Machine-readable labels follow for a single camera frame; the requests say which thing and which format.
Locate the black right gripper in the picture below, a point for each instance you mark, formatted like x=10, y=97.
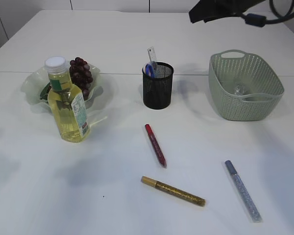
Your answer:
x=210, y=10

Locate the clear plastic ruler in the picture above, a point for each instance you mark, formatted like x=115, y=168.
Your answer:
x=153, y=59

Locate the blue scissors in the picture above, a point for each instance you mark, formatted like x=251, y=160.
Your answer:
x=150, y=69

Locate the clear bubble plastic sheet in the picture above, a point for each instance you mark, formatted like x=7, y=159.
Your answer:
x=240, y=89

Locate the red glitter pen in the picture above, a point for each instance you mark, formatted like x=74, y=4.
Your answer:
x=158, y=152

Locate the purple grape bunch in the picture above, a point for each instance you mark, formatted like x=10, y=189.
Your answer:
x=80, y=73

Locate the yellow oil bottle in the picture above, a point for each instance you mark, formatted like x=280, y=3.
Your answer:
x=66, y=101

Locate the gold glitter pen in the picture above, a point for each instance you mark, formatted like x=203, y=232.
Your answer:
x=174, y=191

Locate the silver glitter pen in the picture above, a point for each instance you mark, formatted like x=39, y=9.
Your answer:
x=246, y=198

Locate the green plastic basket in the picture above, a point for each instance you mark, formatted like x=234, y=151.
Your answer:
x=265, y=89

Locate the black mesh pen holder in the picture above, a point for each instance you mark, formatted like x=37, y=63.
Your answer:
x=157, y=91

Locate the translucent green wavy plate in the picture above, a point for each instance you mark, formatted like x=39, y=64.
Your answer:
x=36, y=84

